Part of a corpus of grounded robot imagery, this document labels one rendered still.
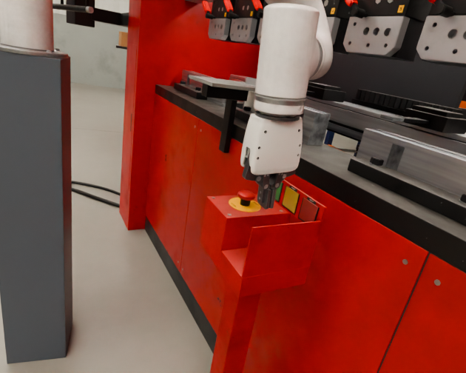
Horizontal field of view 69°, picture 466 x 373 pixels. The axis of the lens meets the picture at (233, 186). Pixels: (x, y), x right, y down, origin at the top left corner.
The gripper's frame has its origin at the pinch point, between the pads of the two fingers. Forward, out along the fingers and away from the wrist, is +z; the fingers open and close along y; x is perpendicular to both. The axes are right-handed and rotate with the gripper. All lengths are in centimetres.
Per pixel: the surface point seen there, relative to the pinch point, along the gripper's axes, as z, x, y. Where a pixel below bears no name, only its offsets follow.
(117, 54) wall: 21, -764, -92
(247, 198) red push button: 4.4, -8.1, -0.8
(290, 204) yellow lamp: 5.4, -4.7, -9.8
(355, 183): -1.1, 1.7, -20.6
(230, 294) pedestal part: 27.2, -5.6, 2.4
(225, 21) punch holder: -33, -87, -29
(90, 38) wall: -7, -774, -40
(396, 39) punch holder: -29.2, -6.8, -32.1
